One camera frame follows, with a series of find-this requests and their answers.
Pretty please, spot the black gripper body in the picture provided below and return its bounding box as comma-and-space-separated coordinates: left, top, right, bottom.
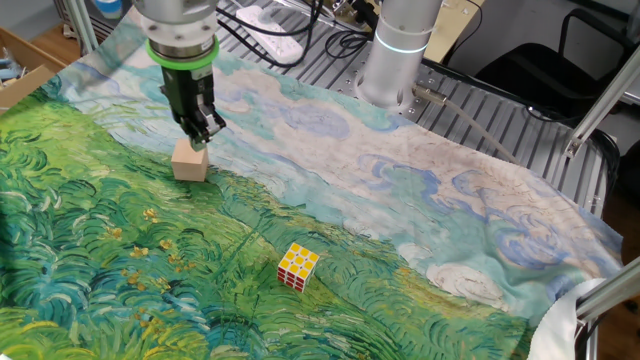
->
159, 65, 218, 132

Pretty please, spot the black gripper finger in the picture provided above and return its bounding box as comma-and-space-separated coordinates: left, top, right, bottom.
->
189, 102, 227, 153
172, 113, 198, 142

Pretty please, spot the plain wooden cube block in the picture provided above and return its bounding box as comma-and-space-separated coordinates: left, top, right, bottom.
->
170, 137, 210, 183

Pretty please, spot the white power strip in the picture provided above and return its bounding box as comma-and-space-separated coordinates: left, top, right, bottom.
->
234, 4, 305, 65

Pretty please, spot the painted landscape print cloth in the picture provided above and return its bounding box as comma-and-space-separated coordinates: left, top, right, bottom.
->
0, 2, 625, 360

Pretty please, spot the brown cardboard box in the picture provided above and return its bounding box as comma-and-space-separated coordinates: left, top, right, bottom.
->
0, 27, 69, 115

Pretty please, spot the rubik's cube puzzle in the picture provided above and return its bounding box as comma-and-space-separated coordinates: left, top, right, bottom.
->
276, 242, 321, 294

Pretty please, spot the black office chair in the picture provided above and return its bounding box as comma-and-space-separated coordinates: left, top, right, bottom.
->
474, 7, 640, 122

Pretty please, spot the white fabric sheet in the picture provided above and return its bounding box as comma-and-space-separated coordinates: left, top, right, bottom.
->
527, 277, 609, 360

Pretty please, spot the green flange ring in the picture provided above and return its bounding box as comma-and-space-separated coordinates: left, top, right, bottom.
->
145, 37, 221, 72

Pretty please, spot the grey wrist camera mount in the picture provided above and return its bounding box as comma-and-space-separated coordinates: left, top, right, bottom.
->
93, 0, 125, 21

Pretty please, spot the aluminium frame post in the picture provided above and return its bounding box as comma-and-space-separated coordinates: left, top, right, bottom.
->
574, 269, 640, 360
64, 0, 100, 55
563, 47, 640, 159

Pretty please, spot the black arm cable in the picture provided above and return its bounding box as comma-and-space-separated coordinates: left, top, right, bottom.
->
214, 0, 324, 69

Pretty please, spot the black coiled cable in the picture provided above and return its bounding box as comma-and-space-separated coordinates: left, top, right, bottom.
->
323, 28, 375, 61

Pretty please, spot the grey braided base cable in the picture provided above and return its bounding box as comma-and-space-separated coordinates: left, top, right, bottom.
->
412, 83, 521, 166

